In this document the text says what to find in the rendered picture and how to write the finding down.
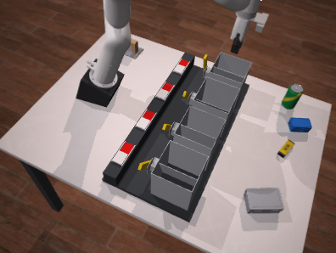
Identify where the green drink can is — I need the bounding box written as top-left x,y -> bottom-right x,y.
282,84 -> 303,110

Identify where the blue box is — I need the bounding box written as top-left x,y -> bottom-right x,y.
288,117 -> 312,132

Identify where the grey flat case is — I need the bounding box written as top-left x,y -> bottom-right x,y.
244,188 -> 284,214

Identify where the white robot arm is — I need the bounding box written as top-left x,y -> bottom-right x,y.
87,0 -> 269,88

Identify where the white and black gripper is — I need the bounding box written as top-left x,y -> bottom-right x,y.
230,12 -> 252,54

